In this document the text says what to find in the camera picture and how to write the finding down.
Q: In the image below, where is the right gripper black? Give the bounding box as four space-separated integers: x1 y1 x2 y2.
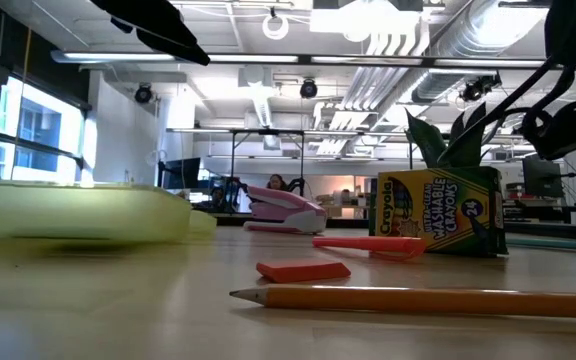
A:
520 94 576 161

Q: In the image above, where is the grey-green pencil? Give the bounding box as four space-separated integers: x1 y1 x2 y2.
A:
505 235 576 253

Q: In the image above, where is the yellow crayon box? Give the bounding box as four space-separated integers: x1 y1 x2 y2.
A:
367 166 509 259

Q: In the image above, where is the yellow-green translucent pencil box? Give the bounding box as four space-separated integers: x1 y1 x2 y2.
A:
0 180 218 245

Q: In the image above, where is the orange pencil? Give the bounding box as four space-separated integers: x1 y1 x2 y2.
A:
228 284 576 320

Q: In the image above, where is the red-orange highlighter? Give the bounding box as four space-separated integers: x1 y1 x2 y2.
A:
311 235 427 261

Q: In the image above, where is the red eraser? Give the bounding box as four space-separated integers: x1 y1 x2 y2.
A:
255 258 353 285

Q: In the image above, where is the black monitor on arm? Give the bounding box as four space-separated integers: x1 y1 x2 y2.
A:
521 153 565 199

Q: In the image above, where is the long ceiling light bar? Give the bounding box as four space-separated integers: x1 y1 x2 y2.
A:
50 48 576 70

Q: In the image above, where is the black ceiling spotlight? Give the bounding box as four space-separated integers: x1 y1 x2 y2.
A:
134 83 154 105
299 78 319 100

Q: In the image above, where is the black-framed background table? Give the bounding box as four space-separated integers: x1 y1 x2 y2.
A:
228 128 307 214

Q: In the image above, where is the black computer monitor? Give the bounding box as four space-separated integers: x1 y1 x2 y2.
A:
157 156 203 191

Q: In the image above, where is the green plant in white pot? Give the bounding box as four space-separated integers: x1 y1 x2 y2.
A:
404 101 514 171

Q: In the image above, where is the person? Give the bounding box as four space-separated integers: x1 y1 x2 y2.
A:
266 173 289 193

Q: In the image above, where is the pink and white stapler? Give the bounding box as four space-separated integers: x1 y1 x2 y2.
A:
242 185 328 235

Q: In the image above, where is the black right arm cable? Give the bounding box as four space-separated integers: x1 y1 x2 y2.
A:
436 59 576 169

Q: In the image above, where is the white ring light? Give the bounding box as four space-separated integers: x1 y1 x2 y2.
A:
261 13 290 41

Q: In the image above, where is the black ceiling camera cluster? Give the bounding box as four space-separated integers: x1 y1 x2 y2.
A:
460 72 503 104

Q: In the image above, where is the silver ventilation duct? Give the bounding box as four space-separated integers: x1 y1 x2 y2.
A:
410 0 552 104

